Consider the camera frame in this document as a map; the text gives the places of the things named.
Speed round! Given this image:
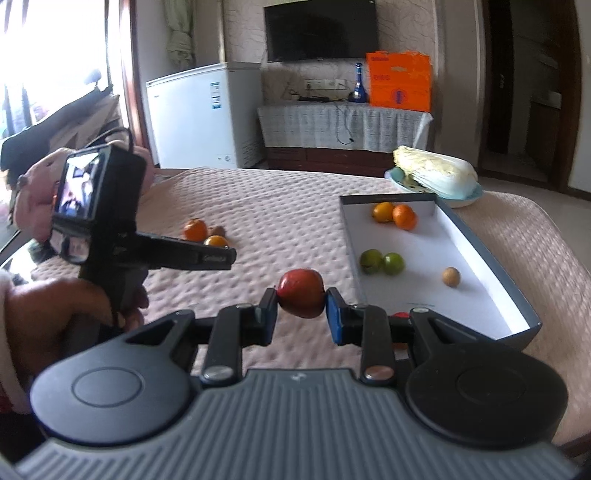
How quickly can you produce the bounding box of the person's left forearm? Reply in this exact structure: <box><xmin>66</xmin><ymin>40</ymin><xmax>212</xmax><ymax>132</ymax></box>
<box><xmin>0</xmin><ymin>268</ymin><xmax>35</xmax><ymax>414</ymax></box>

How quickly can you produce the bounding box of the orange gift box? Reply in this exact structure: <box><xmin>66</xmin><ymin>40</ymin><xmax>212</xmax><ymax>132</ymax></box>
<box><xmin>366</xmin><ymin>51</ymin><xmax>433</xmax><ymax>112</ymax></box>

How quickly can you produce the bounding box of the person's left hand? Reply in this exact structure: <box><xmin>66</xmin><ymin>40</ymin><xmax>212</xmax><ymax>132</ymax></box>
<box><xmin>9</xmin><ymin>277</ymin><xmax>149</xmax><ymax>366</ymax></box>

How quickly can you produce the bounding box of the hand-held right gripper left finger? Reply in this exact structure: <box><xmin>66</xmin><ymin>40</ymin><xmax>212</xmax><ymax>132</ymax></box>
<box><xmin>124</xmin><ymin>288</ymin><xmax>280</xmax><ymax>386</ymax></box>

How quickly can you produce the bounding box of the brown wooden cabinet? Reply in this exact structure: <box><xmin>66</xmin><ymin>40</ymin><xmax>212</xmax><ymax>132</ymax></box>
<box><xmin>267</xmin><ymin>147</ymin><xmax>395</xmax><ymax>178</ymax></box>

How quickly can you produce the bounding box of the bright green apple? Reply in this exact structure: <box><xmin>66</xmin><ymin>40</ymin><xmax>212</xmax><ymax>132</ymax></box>
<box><xmin>382</xmin><ymin>252</ymin><xmax>406</xmax><ymax>277</ymax></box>

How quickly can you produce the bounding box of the pale green curtain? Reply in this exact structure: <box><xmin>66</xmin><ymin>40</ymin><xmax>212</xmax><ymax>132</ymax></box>
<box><xmin>164</xmin><ymin>0</ymin><xmax>195</xmax><ymax>70</ymax></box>

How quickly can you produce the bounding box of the black wall television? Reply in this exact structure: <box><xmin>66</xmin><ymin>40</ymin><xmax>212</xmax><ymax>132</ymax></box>
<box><xmin>263</xmin><ymin>0</ymin><xmax>377</xmax><ymax>63</ymax></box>

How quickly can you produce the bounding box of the napa cabbage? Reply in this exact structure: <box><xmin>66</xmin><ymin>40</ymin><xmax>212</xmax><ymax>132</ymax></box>
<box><xmin>393</xmin><ymin>145</ymin><xmax>478</xmax><ymax>200</ymax></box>

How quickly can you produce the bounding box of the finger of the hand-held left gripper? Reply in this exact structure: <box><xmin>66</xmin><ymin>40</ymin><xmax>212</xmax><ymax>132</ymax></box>
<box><xmin>136</xmin><ymin>232</ymin><xmax>238</xmax><ymax>271</ymax></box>

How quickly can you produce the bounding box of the white checked cabinet cloth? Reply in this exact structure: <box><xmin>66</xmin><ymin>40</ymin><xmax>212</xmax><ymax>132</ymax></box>
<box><xmin>257</xmin><ymin>102</ymin><xmax>434</xmax><ymax>153</ymax></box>

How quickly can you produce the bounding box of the white chest freezer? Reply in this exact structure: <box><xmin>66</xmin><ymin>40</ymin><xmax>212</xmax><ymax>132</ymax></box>
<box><xmin>145</xmin><ymin>62</ymin><xmax>264</xmax><ymax>169</ymax></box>

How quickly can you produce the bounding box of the olive green apple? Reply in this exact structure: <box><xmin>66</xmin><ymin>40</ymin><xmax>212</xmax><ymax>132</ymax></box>
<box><xmin>359</xmin><ymin>249</ymin><xmax>384</xmax><ymax>275</ymax></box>

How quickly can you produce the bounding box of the wrinkled orange tangerine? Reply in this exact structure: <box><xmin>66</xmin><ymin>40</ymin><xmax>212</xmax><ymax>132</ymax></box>
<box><xmin>392</xmin><ymin>204</ymin><xmax>417</xmax><ymax>231</ymax></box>

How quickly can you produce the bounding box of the grey cardboard box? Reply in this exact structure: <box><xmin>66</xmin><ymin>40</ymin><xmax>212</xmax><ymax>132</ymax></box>
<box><xmin>339</xmin><ymin>193</ymin><xmax>543</xmax><ymax>354</ymax></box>

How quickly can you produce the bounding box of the dark cloth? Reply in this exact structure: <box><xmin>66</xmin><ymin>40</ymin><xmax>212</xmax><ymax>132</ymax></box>
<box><xmin>0</xmin><ymin>83</ymin><xmax>130</xmax><ymax>185</ymax></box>

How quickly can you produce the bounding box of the pale blue plate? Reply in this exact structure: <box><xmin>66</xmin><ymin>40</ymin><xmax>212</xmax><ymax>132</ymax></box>
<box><xmin>385</xmin><ymin>167</ymin><xmax>484</xmax><ymax>208</ymax></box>

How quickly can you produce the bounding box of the black cable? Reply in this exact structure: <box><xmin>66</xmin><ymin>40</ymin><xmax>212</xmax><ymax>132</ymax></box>
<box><xmin>335</xmin><ymin>104</ymin><xmax>355</xmax><ymax>145</ymax></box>

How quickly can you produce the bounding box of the small red apple with stem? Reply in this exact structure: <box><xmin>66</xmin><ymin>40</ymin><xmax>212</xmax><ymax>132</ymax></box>
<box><xmin>277</xmin><ymin>268</ymin><xmax>325</xmax><ymax>319</ymax></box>

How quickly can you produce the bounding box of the blue glass bottle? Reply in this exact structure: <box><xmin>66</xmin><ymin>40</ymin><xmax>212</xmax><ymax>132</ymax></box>
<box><xmin>348</xmin><ymin>62</ymin><xmax>369</xmax><ymax>103</ymax></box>

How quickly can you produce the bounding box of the orange tangerine with stem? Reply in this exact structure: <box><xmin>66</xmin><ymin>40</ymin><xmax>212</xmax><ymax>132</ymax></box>
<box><xmin>184</xmin><ymin>218</ymin><xmax>208</xmax><ymax>242</ymax></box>

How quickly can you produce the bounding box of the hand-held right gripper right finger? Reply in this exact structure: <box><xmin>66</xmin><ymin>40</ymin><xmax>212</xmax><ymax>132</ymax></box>
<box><xmin>324</xmin><ymin>288</ymin><xmax>481</xmax><ymax>386</ymax></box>

